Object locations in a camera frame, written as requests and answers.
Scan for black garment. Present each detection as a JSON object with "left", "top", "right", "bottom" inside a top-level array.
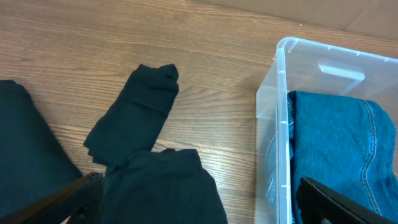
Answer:
[
  {"left": 101, "top": 149, "right": 228, "bottom": 224},
  {"left": 1, "top": 80, "right": 82, "bottom": 217}
]

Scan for blue denim jeans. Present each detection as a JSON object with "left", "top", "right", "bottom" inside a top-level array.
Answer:
[{"left": 287, "top": 91, "right": 397, "bottom": 223}]

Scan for clear plastic storage bin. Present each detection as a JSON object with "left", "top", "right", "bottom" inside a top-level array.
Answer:
[{"left": 256, "top": 37, "right": 397, "bottom": 223}]

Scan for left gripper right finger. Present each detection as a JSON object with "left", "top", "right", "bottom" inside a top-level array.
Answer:
[{"left": 296, "top": 177, "right": 391, "bottom": 224}]

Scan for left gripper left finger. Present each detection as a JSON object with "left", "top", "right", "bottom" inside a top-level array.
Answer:
[{"left": 1, "top": 172, "right": 104, "bottom": 224}]

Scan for black rolled sock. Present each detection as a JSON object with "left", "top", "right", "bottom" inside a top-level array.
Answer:
[{"left": 83, "top": 64, "right": 179, "bottom": 166}]

